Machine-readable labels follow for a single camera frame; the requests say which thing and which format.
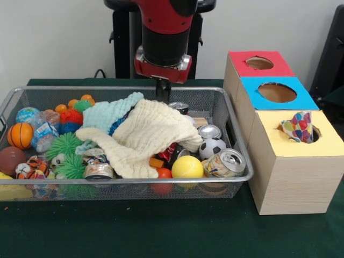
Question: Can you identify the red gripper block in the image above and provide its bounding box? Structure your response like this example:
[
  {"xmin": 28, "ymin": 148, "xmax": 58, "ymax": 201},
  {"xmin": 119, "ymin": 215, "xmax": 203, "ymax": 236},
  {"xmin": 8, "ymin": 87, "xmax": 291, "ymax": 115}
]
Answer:
[{"xmin": 134, "ymin": 45, "xmax": 193, "ymax": 103}]

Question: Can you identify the cream knitted cloth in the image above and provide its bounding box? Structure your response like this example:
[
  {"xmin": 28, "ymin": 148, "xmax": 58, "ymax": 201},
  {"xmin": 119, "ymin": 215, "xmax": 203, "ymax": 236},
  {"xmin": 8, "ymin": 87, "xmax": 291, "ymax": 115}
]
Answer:
[{"xmin": 75, "ymin": 98, "xmax": 204, "ymax": 180}]

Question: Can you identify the crushed clear plastic bottle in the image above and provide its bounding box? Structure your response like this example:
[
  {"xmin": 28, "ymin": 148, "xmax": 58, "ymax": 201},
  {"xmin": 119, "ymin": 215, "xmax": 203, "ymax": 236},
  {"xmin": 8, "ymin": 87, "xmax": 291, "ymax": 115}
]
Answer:
[{"xmin": 30, "ymin": 110, "xmax": 61, "ymax": 153}]

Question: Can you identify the colourful polka-dot cloth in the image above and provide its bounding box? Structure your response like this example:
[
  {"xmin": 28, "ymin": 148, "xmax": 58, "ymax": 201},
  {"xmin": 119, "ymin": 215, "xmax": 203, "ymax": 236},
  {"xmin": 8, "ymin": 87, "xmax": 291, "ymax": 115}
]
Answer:
[{"xmin": 281, "ymin": 110, "xmax": 314, "ymax": 144}]

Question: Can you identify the shallow mesh bin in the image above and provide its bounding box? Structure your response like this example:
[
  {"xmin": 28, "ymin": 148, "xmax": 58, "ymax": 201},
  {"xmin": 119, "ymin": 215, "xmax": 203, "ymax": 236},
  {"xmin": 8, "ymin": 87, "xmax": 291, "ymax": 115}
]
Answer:
[{"xmin": 0, "ymin": 85, "xmax": 254, "ymax": 201}]

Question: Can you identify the wooden box with three holes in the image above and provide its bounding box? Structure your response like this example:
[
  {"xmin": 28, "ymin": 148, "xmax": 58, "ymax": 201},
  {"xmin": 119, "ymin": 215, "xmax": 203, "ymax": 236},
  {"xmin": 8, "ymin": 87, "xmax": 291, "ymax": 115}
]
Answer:
[{"xmin": 222, "ymin": 50, "xmax": 344, "ymax": 216}]

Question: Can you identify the white baseball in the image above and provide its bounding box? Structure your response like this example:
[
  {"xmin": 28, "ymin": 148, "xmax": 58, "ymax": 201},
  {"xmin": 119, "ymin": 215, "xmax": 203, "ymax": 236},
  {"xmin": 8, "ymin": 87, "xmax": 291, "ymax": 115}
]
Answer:
[{"xmin": 184, "ymin": 114, "xmax": 198, "ymax": 127}]

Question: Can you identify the silver drink can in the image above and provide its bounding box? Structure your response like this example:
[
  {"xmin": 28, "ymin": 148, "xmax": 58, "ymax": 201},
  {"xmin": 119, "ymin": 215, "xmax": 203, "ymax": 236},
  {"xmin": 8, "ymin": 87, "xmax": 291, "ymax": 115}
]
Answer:
[{"xmin": 198, "ymin": 124, "xmax": 223, "ymax": 140}]

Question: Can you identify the light blue knitted cloth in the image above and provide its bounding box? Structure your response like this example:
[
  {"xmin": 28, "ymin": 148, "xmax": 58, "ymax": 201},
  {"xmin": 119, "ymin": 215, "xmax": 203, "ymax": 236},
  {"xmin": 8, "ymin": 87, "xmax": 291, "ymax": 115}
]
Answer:
[{"xmin": 75, "ymin": 91, "xmax": 145, "ymax": 155}]

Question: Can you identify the black and white soccer ball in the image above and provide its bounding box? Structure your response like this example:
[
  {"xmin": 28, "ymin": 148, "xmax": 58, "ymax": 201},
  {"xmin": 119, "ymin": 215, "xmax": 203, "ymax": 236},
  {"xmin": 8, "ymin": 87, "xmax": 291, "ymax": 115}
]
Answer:
[{"xmin": 198, "ymin": 137, "xmax": 227, "ymax": 161}]

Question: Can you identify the yellow tennis ball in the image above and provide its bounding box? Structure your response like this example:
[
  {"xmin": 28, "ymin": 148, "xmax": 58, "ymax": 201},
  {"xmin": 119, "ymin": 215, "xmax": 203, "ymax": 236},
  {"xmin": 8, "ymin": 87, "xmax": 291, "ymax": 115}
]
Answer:
[{"xmin": 171, "ymin": 155, "xmax": 204, "ymax": 179}]

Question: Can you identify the small red ball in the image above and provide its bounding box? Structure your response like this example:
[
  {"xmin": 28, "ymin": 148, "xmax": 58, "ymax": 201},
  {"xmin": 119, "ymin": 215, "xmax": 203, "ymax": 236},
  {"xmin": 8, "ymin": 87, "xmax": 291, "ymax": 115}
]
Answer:
[{"xmin": 156, "ymin": 168, "xmax": 173, "ymax": 180}]

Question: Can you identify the printed drink can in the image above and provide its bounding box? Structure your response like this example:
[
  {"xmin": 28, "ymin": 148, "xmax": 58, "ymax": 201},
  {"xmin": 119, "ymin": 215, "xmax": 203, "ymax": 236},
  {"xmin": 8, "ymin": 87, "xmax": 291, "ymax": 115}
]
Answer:
[{"xmin": 203, "ymin": 148, "xmax": 247, "ymax": 178}]

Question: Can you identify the dark green tablecloth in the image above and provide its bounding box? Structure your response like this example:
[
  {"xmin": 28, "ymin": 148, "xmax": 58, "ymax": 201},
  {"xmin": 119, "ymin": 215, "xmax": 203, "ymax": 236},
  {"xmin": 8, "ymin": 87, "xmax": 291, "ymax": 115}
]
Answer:
[
  {"xmin": 0, "ymin": 77, "xmax": 344, "ymax": 258},
  {"xmin": 321, "ymin": 85, "xmax": 344, "ymax": 127}
]

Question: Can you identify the blue green globe ball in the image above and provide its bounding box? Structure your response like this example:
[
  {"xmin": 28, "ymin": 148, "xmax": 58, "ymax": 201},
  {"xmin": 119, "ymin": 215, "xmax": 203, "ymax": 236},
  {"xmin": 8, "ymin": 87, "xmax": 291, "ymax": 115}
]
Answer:
[{"xmin": 15, "ymin": 106, "xmax": 40, "ymax": 124}]

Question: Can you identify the orange mini basketball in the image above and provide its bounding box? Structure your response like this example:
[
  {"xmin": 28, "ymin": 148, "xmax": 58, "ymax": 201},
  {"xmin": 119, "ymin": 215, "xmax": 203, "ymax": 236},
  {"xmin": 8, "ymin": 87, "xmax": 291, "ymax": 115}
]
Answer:
[{"xmin": 7, "ymin": 123, "xmax": 34, "ymax": 150}]

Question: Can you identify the brown mini football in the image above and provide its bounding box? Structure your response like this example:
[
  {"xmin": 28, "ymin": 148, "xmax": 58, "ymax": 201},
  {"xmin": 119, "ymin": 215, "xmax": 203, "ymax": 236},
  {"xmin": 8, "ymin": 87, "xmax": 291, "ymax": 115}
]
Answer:
[{"xmin": 0, "ymin": 146, "xmax": 27, "ymax": 177}]

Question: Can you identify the black upright panel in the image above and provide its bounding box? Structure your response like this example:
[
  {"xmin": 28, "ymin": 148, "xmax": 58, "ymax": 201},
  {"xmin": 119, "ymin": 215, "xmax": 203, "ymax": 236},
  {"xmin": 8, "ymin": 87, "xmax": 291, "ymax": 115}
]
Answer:
[{"xmin": 309, "ymin": 4, "xmax": 344, "ymax": 102}]

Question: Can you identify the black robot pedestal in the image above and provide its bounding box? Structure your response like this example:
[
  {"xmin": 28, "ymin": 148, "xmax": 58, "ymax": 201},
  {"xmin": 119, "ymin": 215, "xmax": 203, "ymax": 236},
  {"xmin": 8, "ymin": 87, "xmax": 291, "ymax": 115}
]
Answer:
[{"xmin": 103, "ymin": 0, "xmax": 217, "ymax": 79}]

